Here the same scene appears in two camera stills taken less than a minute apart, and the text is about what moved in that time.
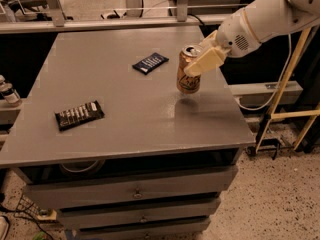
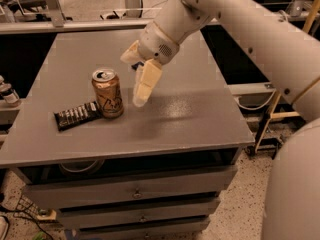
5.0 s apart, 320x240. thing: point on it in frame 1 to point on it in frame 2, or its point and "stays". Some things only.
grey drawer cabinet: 126,133 stays
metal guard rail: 111,24 stays
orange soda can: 186,83 to 107,85
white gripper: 237,34 to 156,45
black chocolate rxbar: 80,115 stays
